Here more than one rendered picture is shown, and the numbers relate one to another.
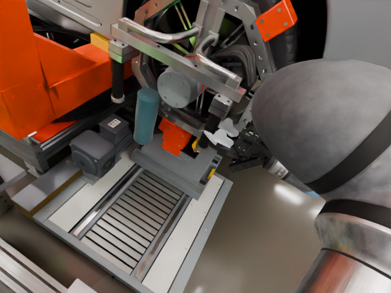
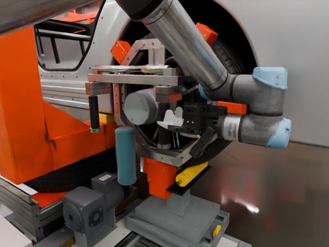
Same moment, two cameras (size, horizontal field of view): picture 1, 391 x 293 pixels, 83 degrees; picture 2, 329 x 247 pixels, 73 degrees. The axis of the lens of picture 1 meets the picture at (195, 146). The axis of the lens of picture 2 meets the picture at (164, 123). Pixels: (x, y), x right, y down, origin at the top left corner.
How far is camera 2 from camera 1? 0.42 m
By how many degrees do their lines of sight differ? 37
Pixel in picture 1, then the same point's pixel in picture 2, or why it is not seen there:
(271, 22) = not seen: hidden behind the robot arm
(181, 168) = (177, 224)
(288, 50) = (223, 59)
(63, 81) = (61, 136)
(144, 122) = (122, 156)
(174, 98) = (137, 115)
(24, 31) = (36, 94)
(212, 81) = (153, 78)
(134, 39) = (101, 76)
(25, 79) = (31, 129)
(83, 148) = (72, 198)
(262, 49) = not seen: hidden behind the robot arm
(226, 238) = not seen: outside the picture
